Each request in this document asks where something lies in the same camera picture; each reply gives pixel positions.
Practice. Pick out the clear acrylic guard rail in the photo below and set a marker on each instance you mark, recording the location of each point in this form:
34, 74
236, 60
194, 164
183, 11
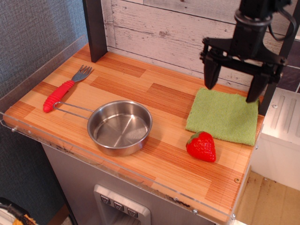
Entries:
167, 94

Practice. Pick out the silver dispenser button panel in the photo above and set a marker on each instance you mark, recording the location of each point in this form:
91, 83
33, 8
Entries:
116, 209

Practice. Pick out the dark left shelf post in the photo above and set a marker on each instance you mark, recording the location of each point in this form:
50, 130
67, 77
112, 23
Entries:
95, 28

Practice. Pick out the fork with red handle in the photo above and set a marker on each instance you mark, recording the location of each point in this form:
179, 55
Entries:
60, 91

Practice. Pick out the grey toy kitchen cabinet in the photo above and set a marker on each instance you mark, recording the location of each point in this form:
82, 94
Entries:
158, 185

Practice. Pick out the white toy sink unit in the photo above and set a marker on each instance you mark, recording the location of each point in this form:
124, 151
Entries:
277, 152

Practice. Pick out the dark woven basket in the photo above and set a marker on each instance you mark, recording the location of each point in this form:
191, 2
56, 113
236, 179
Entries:
7, 218

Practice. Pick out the red plastic strawberry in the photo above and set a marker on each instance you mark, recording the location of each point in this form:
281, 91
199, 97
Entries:
201, 146

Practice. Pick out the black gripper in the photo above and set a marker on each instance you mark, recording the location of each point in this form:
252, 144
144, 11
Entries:
244, 52

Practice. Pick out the green towel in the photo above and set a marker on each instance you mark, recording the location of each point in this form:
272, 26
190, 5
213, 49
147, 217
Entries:
225, 116

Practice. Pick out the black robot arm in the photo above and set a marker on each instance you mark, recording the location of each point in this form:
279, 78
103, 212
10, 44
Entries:
263, 8

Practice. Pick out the small steel pan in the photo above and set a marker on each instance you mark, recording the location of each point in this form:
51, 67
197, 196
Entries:
118, 128

